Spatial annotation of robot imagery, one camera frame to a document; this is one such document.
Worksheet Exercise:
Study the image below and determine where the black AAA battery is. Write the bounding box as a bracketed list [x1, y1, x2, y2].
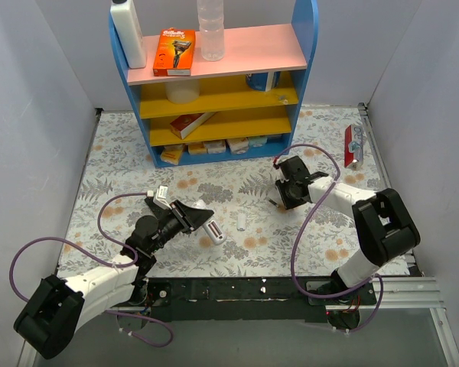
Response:
[268, 199, 279, 208]

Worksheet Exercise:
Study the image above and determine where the white remote control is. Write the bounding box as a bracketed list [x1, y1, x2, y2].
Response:
[193, 200, 227, 245]

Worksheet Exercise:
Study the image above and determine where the white battery cover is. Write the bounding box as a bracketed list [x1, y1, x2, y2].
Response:
[236, 213, 246, 231]

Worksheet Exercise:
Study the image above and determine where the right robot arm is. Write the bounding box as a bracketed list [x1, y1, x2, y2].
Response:
[273, 156, 421, 304]

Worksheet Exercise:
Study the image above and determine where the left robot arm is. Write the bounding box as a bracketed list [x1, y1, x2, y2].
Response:
[13, 197, 214, 359]

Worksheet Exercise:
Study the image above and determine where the mint green sponge pack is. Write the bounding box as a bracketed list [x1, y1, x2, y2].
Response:
[248, 135, 268, 148]

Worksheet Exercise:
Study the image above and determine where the yellow Kamenoko sponge pack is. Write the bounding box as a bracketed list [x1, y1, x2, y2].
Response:
[160, 148, 184, 165]

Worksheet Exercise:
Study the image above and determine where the white sponge pack tilted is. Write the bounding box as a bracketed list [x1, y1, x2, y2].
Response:
[226, 138, 249, 154]

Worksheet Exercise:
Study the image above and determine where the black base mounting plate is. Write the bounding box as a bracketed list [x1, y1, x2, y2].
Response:
[139, 277, 376, 323]

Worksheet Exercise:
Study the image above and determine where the red and white long box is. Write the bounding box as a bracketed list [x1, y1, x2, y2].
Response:
[170, 112, 215, 139]

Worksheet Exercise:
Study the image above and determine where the blue wooden shelf unit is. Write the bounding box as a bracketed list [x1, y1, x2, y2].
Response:
[109, 1, 319, 168]

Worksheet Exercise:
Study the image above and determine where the blue and white can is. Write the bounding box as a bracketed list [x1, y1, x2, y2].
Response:
[246, 71, 281, 92]

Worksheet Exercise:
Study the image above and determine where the orange Gillette razor box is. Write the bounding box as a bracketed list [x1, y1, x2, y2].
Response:
[153, 28, 196, 77]

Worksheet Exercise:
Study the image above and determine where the clear plastic water bottle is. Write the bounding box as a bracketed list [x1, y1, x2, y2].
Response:
[197, 0, 225, 61]

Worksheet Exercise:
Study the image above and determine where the white plastic bottle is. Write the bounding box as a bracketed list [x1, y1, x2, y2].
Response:
[110, 0, 146, 69]

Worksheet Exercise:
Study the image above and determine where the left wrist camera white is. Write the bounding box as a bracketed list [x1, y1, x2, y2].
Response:
[145, 185, 171, 209]

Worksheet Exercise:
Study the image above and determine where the aluminium rail frame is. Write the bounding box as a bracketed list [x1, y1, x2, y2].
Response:
[17, 102, 459, 367]

